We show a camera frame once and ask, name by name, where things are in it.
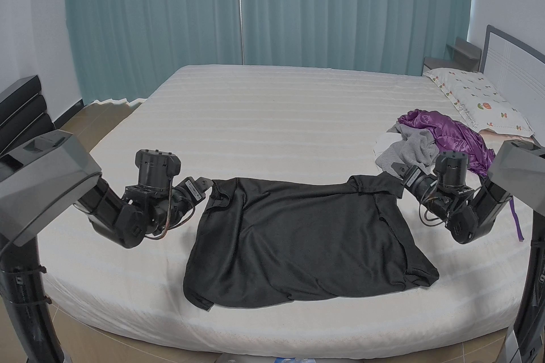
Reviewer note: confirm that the purple satin garment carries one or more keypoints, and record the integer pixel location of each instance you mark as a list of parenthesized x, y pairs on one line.
[(447, 131)]

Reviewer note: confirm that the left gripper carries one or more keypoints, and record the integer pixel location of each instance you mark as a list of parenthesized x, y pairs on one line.
[(193, 192)]

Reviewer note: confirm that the black chest of drawers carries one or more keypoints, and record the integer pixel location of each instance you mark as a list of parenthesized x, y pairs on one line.
[(21, 106)]

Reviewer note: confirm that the grey bedside table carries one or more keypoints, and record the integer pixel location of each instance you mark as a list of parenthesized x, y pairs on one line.
[(462, 50)]

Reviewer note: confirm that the blue-green curtain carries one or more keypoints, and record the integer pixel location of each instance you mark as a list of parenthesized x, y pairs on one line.
[(149, 12), (340, 4)]

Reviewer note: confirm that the white printed pillow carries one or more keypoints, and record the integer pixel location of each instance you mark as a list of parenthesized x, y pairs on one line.
[(477, 93)]

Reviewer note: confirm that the bed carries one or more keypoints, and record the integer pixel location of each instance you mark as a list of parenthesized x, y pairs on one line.
[(276, 119)]

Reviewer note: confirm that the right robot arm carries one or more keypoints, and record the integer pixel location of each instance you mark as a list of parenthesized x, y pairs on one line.
[(515, 170)]

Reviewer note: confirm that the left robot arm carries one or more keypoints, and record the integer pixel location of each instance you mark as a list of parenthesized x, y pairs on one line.
[(47, 178)]

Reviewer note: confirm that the black garment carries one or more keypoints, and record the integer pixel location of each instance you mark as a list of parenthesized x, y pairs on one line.
[(298, 246)]

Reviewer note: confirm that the grey knitted garment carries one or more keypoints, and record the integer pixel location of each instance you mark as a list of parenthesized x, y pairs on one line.
[(415, 148)]

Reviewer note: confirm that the white garment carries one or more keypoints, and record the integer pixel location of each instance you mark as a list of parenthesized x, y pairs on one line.
[(385, 144)]

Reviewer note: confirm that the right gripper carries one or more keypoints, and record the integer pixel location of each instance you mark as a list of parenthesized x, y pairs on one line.
[(417, 182)]

